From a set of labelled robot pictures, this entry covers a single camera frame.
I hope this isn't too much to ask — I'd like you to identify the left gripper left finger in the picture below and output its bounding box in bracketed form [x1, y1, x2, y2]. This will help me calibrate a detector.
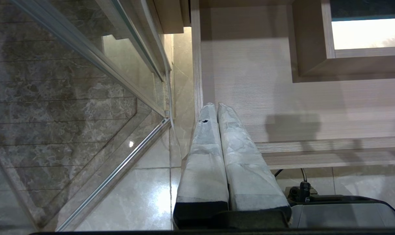
[173, 103, 230, 229]

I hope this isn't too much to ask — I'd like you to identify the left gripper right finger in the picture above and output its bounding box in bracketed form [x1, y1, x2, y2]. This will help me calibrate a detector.
[218, 103, 292, 220]

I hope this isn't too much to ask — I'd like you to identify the wooden drawer with cutout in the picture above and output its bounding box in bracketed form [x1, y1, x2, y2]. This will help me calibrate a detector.
[191, 0, 395, 170]

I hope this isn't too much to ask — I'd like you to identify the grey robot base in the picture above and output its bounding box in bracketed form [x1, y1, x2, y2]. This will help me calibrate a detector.
[287, 186, 395, 229]

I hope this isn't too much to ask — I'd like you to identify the framed glass shower door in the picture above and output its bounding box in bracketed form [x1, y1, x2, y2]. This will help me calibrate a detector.
[0, 0, 172, 232]

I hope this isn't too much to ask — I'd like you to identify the wooden vanity cabinet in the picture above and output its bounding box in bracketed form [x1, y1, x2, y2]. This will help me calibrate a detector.
[152, 0, 192, 35]

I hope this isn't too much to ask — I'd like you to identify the dark perforated panel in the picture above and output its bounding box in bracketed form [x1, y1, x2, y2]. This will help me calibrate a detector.
[329, 0, 395, 21]

